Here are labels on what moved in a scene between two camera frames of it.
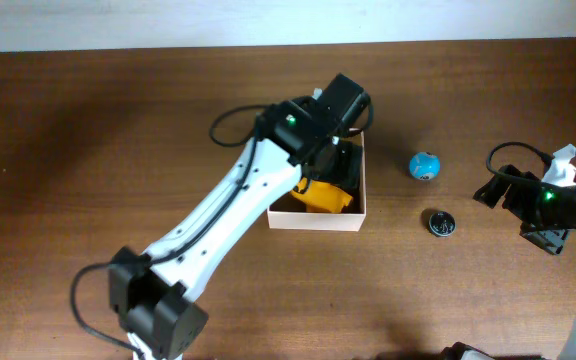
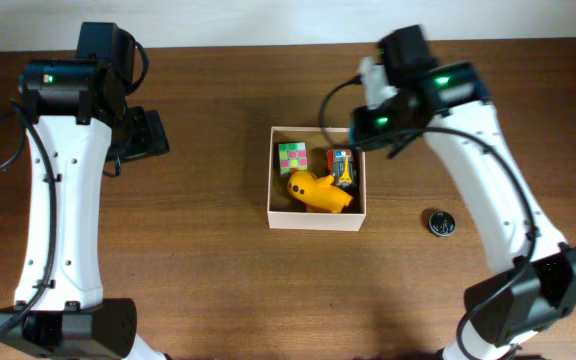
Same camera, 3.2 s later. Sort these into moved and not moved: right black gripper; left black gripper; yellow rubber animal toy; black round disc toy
Moved: right black gripper; left black gripper
Not moved: black round disc toy; yellow rubber animal toy
